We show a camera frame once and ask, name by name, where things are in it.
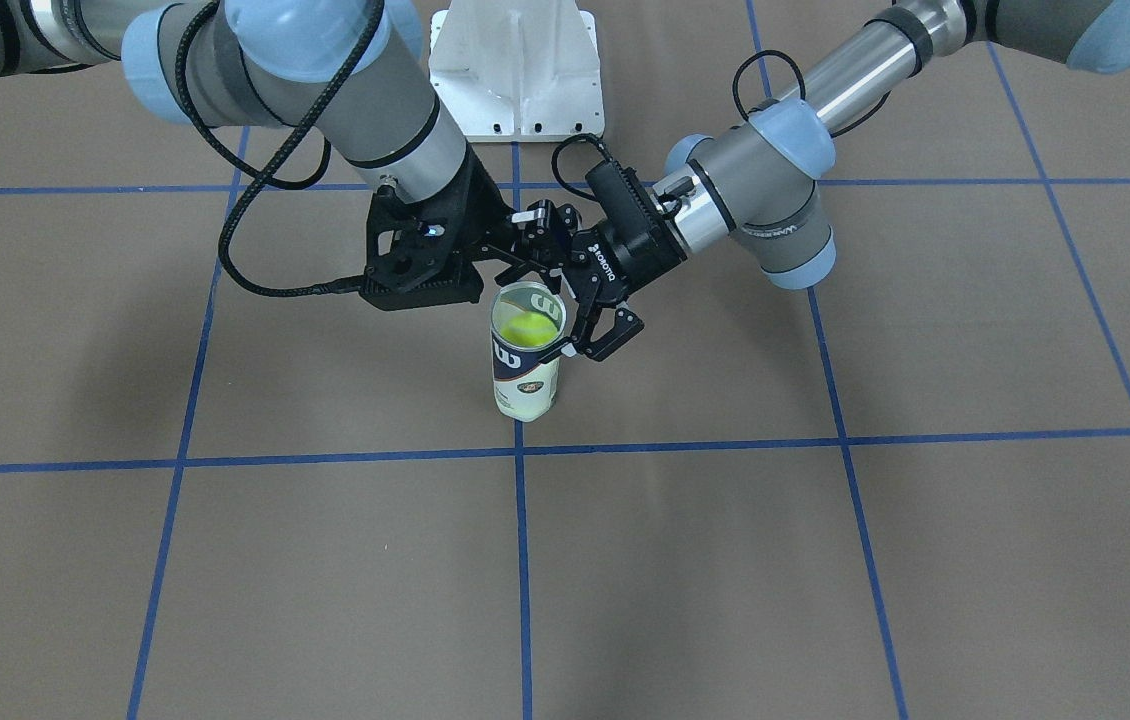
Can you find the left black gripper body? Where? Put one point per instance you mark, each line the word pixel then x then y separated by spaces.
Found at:
pixel 631 251

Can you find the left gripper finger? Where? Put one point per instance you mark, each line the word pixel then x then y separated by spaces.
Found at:
pixel 591 300
pixel 560 251

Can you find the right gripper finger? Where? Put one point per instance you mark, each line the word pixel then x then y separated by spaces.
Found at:
pixel 537 241

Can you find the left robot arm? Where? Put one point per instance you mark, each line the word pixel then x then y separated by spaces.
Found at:
pixel 758 183

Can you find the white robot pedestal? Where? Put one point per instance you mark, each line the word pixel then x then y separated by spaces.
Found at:
pixel 518 71

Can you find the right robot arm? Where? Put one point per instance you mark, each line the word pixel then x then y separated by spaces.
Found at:
pixel 278 88

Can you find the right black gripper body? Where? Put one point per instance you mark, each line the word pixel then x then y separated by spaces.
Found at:
pixel 476 203

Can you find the clear tennis ball can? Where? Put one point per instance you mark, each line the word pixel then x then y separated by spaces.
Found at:
pixel 509 363

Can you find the tennis ball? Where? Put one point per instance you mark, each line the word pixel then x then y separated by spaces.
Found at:
pixel 525 400
pixel 526 330

